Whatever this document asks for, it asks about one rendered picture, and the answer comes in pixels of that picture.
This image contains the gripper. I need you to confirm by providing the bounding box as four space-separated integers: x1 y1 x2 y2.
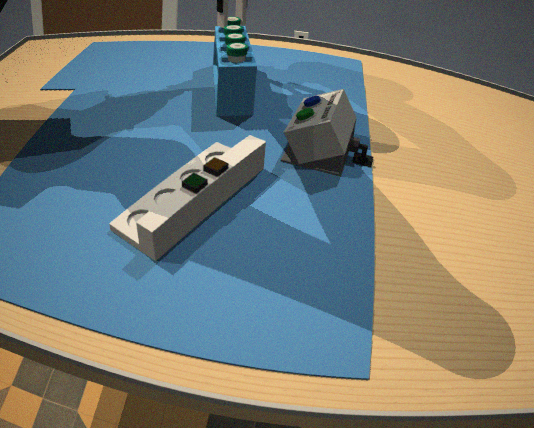
217 0 247 28

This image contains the blue rectangular tube holder block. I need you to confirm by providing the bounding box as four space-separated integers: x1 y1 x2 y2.
213 26 257 116

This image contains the blue flat mat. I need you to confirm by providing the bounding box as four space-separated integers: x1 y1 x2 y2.
0 41 375 380

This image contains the dark grey table edge trim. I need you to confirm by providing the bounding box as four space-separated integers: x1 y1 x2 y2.
0 30 534 421

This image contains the grey control box with blue and green keys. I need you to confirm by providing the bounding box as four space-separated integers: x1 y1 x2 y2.
281 89 373 177

